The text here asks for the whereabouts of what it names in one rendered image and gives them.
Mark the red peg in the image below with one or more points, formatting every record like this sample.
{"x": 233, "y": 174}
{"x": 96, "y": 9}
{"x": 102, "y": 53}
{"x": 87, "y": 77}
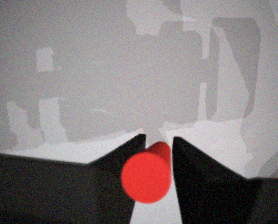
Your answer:
{"x": 146, "y": 177}

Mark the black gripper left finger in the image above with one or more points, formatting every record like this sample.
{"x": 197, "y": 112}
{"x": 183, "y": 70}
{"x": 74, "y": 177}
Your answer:
{"x": 76, "y": 192}

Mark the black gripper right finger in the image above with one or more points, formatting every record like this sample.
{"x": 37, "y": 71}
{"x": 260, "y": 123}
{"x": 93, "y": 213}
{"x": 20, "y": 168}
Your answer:
{"x": 210, "y": 193}

